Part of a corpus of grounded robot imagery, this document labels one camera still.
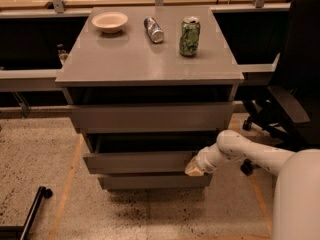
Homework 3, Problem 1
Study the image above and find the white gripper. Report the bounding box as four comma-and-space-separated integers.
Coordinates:
185, 147, 214, 177

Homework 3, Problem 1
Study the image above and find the grey drawer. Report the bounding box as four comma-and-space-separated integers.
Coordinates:
83, 131, 216, 174
98, 173, 212, 191
71, 102, 234, 133

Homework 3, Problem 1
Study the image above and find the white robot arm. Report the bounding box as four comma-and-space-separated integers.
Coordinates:
185, 130, 320, 240

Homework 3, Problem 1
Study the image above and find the grey top drawer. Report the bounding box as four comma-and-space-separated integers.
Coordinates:
71, 102, 234, 133

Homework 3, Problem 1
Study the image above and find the grey bottom drawer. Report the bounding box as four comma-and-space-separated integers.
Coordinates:
98, 173, 212, 191

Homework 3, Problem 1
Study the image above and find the grey drawer cabinet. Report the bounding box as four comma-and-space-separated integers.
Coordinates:
54, 5, 245, 158

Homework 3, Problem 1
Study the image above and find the black office chair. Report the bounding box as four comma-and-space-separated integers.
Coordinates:
243, 0, 320, 170

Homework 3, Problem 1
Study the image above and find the crushed green soda can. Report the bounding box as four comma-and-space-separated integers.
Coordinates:
179, 16, 201, 57

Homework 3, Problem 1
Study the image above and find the blue silver soda can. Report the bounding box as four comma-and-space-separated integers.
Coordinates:
144, 17, 164, 44

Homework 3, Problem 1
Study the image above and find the white paper bowl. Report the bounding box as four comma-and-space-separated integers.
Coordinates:
92, 12, 128, 34

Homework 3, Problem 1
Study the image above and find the black wheeled stand base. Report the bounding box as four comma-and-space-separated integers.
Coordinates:
0, 186, 53, 240

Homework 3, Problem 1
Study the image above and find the long grey desk frame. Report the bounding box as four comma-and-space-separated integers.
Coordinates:
0, 4, 289, 106

